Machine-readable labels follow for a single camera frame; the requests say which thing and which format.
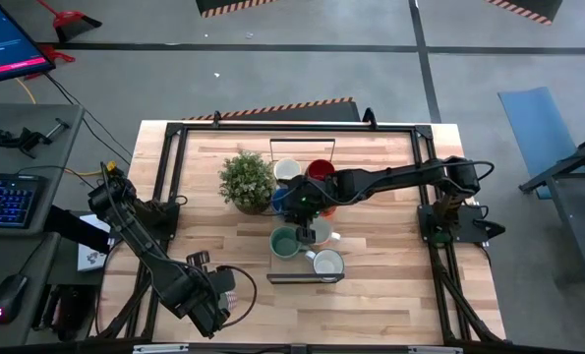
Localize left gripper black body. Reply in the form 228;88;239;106
173;268;238;321

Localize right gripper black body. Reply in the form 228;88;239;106
285;174;342;220

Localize yellow-rimmed leaf-pattern mug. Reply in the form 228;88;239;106
273;156;302;183

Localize white mug orange dots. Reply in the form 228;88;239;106
307;216;342;247

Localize green mug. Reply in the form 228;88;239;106
268;225;309;261

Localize blue mug white handle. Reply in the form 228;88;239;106
270;188;293;217

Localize dark mug red inside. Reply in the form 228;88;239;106
305;158;336;182

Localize white mug blue pattern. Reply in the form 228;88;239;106
304;248;346;284

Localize wooden shelf riser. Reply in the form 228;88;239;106
265;138;346;285

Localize small potted green plant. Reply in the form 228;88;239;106
217;150;276;216

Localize black hazard-striped mat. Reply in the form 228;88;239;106
486;0;565;27
180;96;362;123
195;0;279;20

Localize white box with logo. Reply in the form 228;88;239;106
77;214;112;273

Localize black bag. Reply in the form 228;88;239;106
30;282;102;343

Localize black bulky sleeve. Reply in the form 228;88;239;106
43;205;112;255

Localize black computer mouse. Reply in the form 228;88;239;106
0;273;29;326

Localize black backlit keyboard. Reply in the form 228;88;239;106
0;172;48;230

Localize black clamp tool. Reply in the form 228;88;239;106
0;117;72;159

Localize blue floor mat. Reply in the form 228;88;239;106
497;87;582;201

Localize dark grey cart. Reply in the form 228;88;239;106
517;128;585;289

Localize red floor stand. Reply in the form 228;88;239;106
24;42;77;81

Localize computer monitor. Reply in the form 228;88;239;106
0;0;57;88

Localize black metal table frame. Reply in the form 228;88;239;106
93;106;507;348

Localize grey metal bracket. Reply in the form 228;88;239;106
132;343;190;354
407;345;464;354

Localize yellow plug cable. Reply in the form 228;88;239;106
65;160;126;179

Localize black power cable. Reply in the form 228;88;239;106
43;72;135;166

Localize red long-handled dustpan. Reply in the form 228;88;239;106
38;0;103;43

